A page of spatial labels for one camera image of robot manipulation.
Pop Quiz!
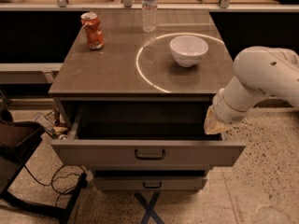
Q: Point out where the blue tape cross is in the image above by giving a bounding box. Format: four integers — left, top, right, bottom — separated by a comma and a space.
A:
135, 192, 165, 224

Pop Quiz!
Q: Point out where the grey bottom drawer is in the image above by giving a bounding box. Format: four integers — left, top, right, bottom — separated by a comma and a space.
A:
93, 176, 207, 191

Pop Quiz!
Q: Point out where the clutter of small floor items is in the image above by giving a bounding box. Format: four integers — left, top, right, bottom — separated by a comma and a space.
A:
33, 109, 68, 140

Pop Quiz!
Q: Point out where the black cable on floor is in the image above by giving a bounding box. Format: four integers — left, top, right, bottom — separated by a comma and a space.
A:
23, 165, 87, 207

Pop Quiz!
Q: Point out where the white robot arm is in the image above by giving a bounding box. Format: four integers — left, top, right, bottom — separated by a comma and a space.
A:
204, 46, 299, 134

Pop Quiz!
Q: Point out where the grey top drawer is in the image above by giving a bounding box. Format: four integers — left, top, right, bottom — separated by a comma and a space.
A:
52, 105, 246, 171

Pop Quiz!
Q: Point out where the clear plastic water bottle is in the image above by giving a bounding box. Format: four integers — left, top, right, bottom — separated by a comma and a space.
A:
142, 0, 158, 33

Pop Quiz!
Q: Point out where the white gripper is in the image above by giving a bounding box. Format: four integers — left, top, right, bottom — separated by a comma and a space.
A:
204, 89, 249, 134

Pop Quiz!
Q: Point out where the black chair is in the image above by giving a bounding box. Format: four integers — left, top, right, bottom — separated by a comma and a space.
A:
0, 110, 87, 224

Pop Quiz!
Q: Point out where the grey drawer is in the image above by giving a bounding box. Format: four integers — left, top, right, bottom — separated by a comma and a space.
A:
52, 105, 246, 171
93, 176, 207, 191

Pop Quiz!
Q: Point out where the orange soda can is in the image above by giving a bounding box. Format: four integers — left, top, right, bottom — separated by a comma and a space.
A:
80, 12, 104, 50

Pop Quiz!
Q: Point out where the grey drawer cabinet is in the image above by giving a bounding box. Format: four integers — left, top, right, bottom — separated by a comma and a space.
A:
50, 9, 233, 178

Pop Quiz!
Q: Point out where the white bowl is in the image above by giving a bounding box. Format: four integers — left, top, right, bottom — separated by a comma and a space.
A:
169, 35, 208, 67

